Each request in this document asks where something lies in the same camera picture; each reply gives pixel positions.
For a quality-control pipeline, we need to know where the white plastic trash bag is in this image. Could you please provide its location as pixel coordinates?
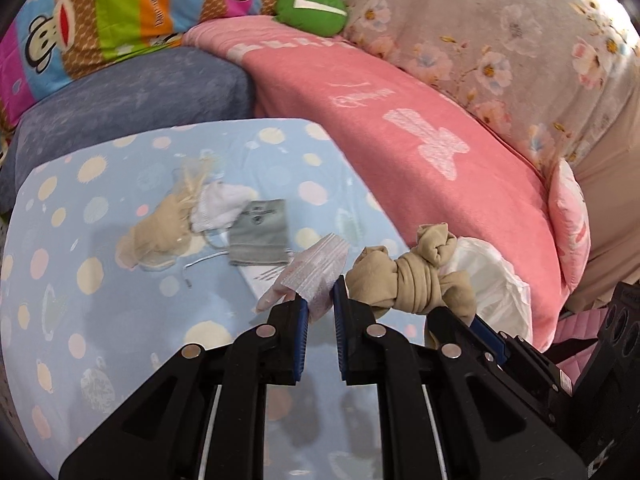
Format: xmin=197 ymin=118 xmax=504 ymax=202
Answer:
xmin=439 ymin=237 xmax=533 ymax=342

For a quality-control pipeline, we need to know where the tan knotted stocking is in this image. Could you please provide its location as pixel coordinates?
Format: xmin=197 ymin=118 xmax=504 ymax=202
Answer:
xmin=345 ymin=223 xmax=476 ymax=325

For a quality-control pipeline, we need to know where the pink plastic wrapper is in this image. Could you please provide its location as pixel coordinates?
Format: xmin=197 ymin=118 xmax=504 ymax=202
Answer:
xmin=256 ymin=234 xmax=349 ymax=323

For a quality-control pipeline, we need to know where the beige lace mesh bundle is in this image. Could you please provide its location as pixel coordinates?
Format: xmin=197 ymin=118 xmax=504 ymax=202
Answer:
xmin=116 ymin=156 xmax=216 ymax=271

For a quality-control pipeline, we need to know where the pink padded jacket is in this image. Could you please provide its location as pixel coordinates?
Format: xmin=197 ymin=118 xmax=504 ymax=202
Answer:
xmin=544 ymin=308 xmax=608 ymax=385

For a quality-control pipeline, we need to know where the pink white pillow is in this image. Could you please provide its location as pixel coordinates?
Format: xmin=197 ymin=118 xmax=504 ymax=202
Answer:
xmin=548 ymin=158 xmax=591 ymax=292

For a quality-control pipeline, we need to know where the grey fabric pouch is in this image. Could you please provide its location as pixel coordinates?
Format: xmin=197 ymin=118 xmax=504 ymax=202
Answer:
xmin=228 ymin=200 xmax=290 ymax=266

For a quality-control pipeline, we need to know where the pink bed blanket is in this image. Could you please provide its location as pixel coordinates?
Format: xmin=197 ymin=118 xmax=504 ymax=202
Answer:
xmin=182 ymin=16 xmax=566 ymax=350

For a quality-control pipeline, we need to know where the beige curtain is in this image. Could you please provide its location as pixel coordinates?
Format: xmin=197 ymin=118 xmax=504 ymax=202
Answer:
xmin=565 ymin=99 xmax=639 ymax=313

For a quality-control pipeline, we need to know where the white crumpled cloth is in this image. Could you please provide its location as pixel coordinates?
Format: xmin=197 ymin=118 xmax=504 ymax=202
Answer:
xmin=190 ymin=180 xmax=255 ymax=233

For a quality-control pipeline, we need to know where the grey floral quilt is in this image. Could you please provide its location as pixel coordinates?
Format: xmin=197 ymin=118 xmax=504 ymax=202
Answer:
xmin=343 ymin=0 xmax=639 ymax=173

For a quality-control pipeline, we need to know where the blue grey cushion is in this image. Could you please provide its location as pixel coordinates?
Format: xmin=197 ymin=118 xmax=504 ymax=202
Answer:
xmin=1 ymin=47 xmax=255 ymax=214

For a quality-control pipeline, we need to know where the green checkmark round cushion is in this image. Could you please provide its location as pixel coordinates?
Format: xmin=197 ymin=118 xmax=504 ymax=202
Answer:
xmin=274 ymin=0 xmax=348 ymax=38

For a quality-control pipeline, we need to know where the colourful monkey striped quilt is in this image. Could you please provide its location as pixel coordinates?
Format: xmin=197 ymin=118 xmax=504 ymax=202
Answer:
xmin=1 ymin=0 xmax=276 ymax=166

